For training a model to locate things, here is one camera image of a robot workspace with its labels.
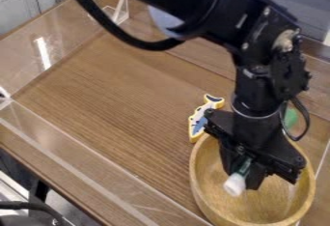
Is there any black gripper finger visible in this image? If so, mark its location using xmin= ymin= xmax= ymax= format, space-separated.
xmin=219 ymin=138 xmax=247 ymax=175
xmin=246 ymin=163 xmax=270 ymax=190

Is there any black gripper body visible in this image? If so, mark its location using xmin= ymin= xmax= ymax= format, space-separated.
xmin=203 ymin=104 xmax=307 ymax=184

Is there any green white marker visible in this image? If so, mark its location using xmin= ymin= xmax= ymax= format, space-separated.
xmin=223 ymin=109 xmax=298 ymax=197

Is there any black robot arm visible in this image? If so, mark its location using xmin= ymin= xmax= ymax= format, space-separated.
xmin=76 ymin=0 xmax=311 ymax=189

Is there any brown wooden bowl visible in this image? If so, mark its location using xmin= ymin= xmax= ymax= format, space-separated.
xmin=190 ymin=134 xmax=315 ymax=226

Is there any yellow blue fish toy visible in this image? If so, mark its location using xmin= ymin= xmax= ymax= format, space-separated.
xmin=188 ymin=94 xmax=225 ymax=143

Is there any clear acrylic front wall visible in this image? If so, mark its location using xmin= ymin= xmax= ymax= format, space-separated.
xmin=0 ymin=99 xmax=211 ymax=226

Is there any black cable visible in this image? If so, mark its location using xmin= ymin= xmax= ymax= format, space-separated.
xmin=0 ymin=200 xmax=63 ymax=226

